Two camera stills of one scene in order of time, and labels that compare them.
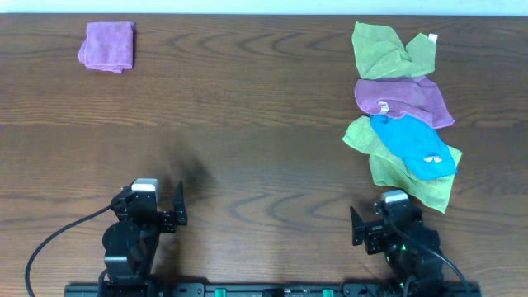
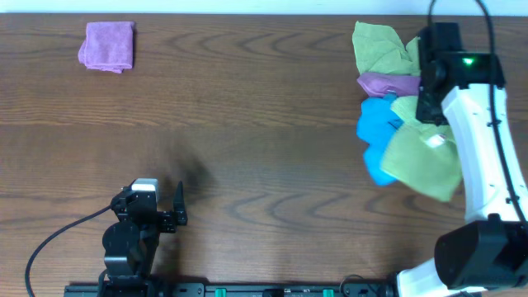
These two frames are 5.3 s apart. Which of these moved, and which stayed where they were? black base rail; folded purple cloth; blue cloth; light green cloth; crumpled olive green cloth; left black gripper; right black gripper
Moved: right black gripper; light green cloth; blue cloth
Stayed: black base rail; folded purple cloth; crumpled olive green cloth; left black gripper
